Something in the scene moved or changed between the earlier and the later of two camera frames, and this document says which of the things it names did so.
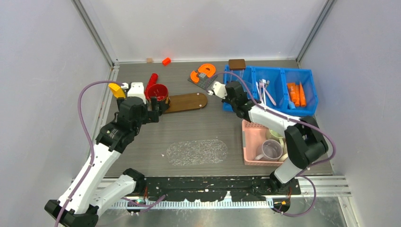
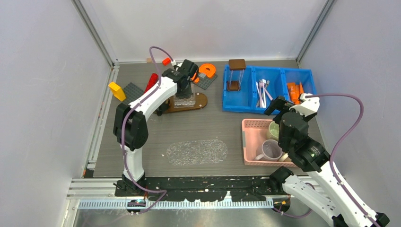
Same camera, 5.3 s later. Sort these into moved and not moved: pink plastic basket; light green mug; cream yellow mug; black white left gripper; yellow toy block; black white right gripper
Moved: black white right gripper; black white left gripper
Not moved: yellow toy block; pink plastic basket; light green mug; cream yellow mug
